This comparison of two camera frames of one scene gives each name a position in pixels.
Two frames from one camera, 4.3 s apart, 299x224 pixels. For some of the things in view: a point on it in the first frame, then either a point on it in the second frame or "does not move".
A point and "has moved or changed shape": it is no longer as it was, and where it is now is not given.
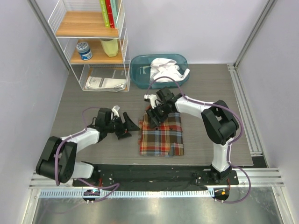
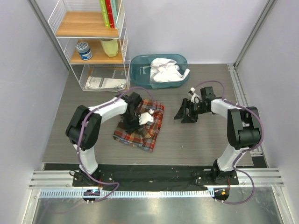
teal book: [114, 10] does not move
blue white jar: [84, 50] does not move
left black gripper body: [116, 126] to [132, 121]
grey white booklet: [112, 79] does not move
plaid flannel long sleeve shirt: [164, 140] has moved or changed shape
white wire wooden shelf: [96, 42] does not move
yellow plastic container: [111, 46] does not move
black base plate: [153, 177] does not move
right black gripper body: [160, 112] to [195, 109]
